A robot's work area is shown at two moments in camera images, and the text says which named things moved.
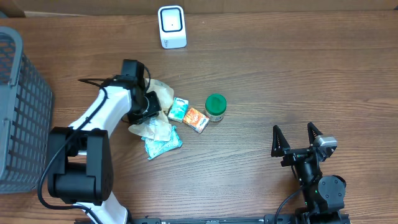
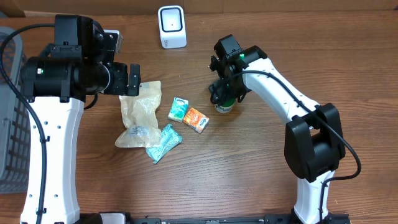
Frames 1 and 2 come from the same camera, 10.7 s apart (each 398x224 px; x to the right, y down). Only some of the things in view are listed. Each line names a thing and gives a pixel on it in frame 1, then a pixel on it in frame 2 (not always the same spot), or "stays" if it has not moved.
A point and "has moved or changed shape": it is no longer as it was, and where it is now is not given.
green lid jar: x=215 y=106 → x=227 y=107
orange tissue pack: x=196 y=119 stays
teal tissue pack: x=178 y=109 stays
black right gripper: x=281 y=147 → x=222 y=94
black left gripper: x=154 y=107 → x=122 y=87
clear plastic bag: x=159 y=128 has moved or changed shape
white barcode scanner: x=172 y=27 stays
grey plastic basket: x=27 y=114 stays
